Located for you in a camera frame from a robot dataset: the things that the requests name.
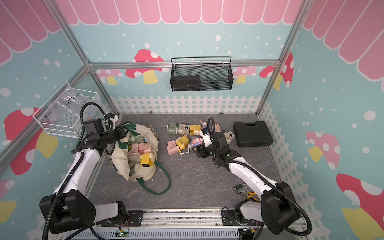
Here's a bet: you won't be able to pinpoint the green pencil sharpener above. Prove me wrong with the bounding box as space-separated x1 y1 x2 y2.
167 122 179 135

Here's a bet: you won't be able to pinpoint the cream canvas tote bag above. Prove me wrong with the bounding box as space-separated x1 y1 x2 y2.
109 121 172 196

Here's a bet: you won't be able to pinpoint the pink boxy pencil sharpener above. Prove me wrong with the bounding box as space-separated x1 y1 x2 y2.
167 140 179 156

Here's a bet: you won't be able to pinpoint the black wire mesh basket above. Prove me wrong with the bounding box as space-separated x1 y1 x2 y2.
170 56 234 92

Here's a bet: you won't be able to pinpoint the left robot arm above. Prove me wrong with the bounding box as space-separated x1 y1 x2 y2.
39 102 129 240

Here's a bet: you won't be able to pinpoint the yellow handled pliers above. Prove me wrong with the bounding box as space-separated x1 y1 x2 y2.
237 191 261 202

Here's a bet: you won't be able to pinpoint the cream crank pencil sharpener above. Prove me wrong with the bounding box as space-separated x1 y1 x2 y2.
224 131 236 145

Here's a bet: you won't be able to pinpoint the yellow black pencil sharpener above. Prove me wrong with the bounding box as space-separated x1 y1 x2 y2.
140 153 155 167

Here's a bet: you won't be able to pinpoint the yellow crank pencil sharpener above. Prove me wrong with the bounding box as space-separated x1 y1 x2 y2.
175 135 190 155

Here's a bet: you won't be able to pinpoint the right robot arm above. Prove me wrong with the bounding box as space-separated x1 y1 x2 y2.
198 117 313 237

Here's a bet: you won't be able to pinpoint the beige pencil sharpener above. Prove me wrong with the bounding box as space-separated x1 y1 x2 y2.
178 124 190 135

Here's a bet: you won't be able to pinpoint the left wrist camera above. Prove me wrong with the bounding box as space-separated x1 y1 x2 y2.
104 113 119 130

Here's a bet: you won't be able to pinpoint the purple pencil sharpener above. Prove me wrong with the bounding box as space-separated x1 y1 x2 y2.
200 120 210 129

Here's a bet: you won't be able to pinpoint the black plastic tool case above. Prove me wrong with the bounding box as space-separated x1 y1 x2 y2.
233 121 274 148

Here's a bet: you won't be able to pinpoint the black box in basket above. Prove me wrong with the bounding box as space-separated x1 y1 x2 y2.
171 76 200 92

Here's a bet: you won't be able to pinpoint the clear wall bin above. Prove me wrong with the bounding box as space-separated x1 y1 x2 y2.
33 83 102 139

